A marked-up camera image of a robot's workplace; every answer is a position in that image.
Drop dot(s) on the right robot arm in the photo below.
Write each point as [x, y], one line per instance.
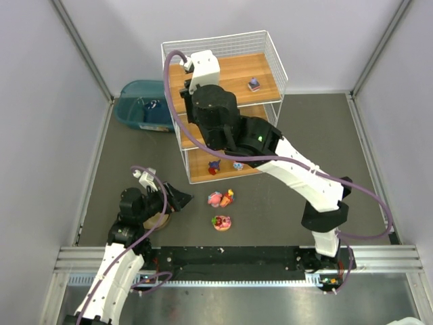
[257, 143]

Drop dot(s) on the teal plastic bin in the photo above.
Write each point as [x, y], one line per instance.
[129, 108]

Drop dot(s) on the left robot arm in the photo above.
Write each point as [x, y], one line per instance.
[127, 250]

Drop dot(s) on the blue stitch toy figure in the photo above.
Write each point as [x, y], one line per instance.
[214, 167]

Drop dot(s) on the small purple cake toy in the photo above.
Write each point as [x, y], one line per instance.
[253, 84]

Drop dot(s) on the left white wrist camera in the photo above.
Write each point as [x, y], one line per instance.
[145, 179]

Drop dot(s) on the tan overturned bowl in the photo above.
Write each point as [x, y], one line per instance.
[158, 221]

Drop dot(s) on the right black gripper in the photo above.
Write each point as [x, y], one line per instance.
[186, 93]

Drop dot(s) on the pink melody toy on shelf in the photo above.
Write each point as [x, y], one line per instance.
[238, 166]

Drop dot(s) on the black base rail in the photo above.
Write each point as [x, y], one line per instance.
[237, 263]

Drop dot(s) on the dark blue object in bin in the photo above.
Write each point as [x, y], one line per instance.
[152, 105]

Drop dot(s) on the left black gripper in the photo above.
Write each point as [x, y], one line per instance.
[168, 198]

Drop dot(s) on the white wire wooden shelf rack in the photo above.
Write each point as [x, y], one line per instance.
[241, 57]

